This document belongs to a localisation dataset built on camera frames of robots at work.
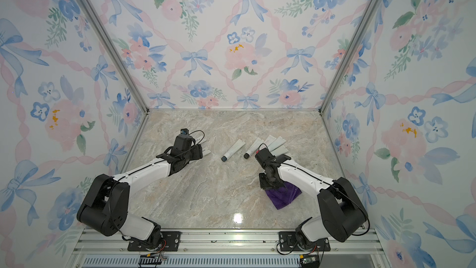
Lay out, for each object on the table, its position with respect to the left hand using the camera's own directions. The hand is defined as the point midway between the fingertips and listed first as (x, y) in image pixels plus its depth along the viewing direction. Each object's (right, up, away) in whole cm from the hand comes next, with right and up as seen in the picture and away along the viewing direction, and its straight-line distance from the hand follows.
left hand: (197, 147), depth 92 cm
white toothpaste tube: (+41, +1, +11) cm, 43 cm away
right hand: (+34, -17, -6) cm, 39 cm away
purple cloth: (+40, -21, -9) cm, 46 cm away
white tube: (+18, -1, +8) cm, 20 cm away
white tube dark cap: (+3, -3, +7) cm, 8 cm away
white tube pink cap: (+29, -1, +8) cm, 30 cm away
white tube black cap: (+25, -5, +5) cm, 26 cm away
